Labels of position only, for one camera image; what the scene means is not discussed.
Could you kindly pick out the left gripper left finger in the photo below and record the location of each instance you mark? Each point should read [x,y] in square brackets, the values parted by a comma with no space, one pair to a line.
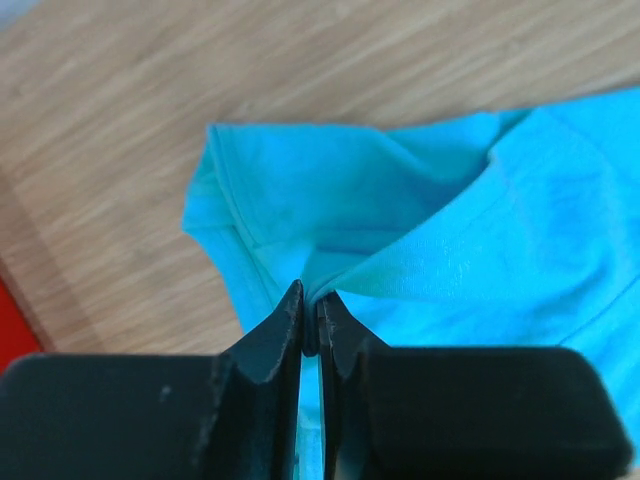
[230,415]

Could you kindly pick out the red plastic bin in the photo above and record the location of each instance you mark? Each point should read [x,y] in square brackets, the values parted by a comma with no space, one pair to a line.
[17,338]

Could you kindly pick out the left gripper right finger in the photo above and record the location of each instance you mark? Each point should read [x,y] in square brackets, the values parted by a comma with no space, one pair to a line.
[461,413]

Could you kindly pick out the bright blue t shirt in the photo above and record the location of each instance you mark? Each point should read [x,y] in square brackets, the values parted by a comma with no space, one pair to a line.
[510,228]

